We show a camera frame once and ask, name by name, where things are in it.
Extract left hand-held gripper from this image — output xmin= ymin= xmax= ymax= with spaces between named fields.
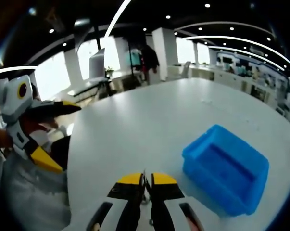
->
xmin=0 ymin=74 xmax=83 ymax=175

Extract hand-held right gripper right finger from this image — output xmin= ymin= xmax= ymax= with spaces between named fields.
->
xmin=147 ymin=172 xmax=206 ymax=231

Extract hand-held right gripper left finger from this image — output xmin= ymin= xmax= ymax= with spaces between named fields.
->
xmin=86 ymin=172 xmax=146 ymax=231

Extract thin metal tweezers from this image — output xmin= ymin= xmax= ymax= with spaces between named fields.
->
xmin=140 ymin=169 xmax=152 ymax=205

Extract blue plastic container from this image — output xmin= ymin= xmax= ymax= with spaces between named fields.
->
xmin=181 ymin=124 xmax=270 ymax=217

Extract person's body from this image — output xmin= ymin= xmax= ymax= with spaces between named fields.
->
xmin=0 ymin=144 xmax=72 ymax=231

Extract white table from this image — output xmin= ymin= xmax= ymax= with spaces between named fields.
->
xmin=66 ymin=77 xmax=290 ymax=231

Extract long office desk row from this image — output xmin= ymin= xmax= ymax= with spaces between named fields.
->
xmin=190 ymin=64 xmax=290 ymax=122

